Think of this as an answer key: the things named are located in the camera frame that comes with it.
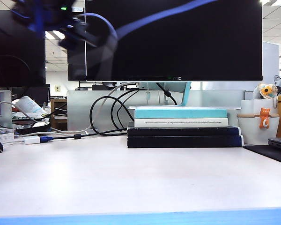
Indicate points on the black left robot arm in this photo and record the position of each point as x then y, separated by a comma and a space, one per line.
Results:
53, 11

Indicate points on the teal book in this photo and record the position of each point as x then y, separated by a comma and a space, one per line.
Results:
178, 113

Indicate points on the white book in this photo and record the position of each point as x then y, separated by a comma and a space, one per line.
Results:
178, 125

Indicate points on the black book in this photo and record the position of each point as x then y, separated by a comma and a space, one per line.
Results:
178, 131
178, 141

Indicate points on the black monitor base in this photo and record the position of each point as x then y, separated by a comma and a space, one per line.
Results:
107, 86

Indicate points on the silver teal monitor stand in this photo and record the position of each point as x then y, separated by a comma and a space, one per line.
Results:
185, 96

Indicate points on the black desktop monitor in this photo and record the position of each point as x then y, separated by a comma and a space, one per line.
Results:
14, 65
76, 70

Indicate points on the large black AOC monitor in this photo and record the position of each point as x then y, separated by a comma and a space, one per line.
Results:
189, 47

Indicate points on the brown wooden shelf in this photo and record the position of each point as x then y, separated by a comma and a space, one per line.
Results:
58, 112

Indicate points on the small dark monitor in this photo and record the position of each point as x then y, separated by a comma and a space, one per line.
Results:
37, 93

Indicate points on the white square container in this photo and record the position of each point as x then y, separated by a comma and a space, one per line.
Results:
248, 106

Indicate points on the black rounded device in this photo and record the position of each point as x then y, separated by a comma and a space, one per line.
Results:
32, 128

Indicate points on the white rolled booklet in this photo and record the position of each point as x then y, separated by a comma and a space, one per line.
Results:
30, 105

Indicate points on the white pot with wooden rim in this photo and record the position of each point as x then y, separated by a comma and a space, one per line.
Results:
250, 130

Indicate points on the white video adapter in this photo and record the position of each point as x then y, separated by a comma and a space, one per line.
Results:
32, 140

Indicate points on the printed magazine stack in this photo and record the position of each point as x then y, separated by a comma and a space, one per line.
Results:
25, 116

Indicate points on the white blue label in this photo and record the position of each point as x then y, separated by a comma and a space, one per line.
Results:
78, 9

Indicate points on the orange cat figurine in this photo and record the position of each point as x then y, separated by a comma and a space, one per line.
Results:
264, 119

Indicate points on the sunflower plush toy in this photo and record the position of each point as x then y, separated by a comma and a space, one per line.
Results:
268, 90

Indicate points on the black desk mat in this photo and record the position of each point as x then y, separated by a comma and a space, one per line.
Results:
267, 152

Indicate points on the white printed box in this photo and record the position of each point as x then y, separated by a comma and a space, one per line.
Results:
7, 137

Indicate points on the white office partition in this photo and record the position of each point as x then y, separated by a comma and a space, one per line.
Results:
270, 65

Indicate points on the grey laptop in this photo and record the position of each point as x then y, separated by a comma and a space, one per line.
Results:
279, 142

